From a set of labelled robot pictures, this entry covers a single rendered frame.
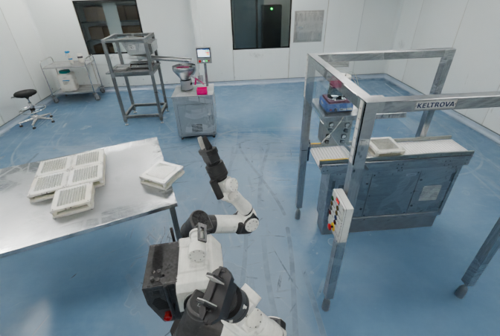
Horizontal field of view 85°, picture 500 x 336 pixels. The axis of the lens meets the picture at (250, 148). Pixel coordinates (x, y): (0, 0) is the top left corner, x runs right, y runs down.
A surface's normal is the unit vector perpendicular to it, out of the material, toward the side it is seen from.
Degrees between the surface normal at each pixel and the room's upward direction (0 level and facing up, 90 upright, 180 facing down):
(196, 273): 0
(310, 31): 90
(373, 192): 90
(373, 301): 0
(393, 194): 90
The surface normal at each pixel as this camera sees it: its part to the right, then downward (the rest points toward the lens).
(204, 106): 0.07, 0.52
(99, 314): -0.02, -0.86
